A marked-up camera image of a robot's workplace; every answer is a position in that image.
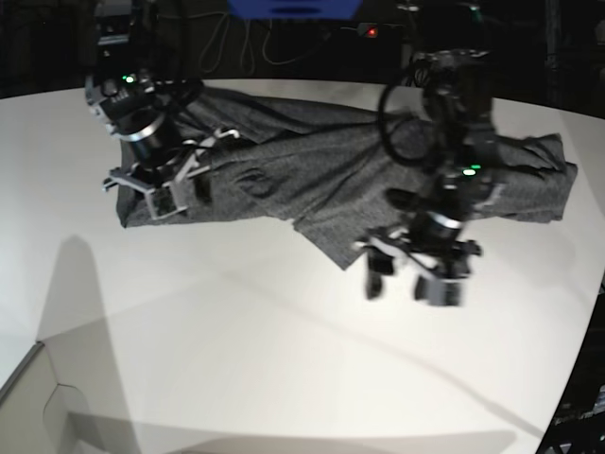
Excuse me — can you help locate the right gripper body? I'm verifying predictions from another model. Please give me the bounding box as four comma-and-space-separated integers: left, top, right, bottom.
102, 129, 240, 219

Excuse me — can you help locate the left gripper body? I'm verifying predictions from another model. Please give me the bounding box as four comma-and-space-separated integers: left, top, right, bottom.
354, 228, 483, 307

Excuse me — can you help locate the grey long-sleeve t-shirt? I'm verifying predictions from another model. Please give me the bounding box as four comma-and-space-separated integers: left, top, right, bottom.
116, 88, 578, 270

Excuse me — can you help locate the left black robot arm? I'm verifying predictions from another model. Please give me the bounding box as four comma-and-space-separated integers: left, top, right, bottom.
354, 48, 504, 306

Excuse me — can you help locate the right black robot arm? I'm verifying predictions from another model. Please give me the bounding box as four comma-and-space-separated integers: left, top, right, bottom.
84, 1, 240, 221

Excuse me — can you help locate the blue plastic box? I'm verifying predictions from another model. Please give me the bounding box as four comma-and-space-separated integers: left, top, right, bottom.
228, 0, 362, 20

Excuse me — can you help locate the black power strip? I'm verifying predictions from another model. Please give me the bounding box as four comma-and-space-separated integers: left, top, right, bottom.
355, 23, 407, 43

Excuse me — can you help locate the grey side table panel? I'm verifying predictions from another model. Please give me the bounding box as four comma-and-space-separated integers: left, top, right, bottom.
1, 342, 87, 454

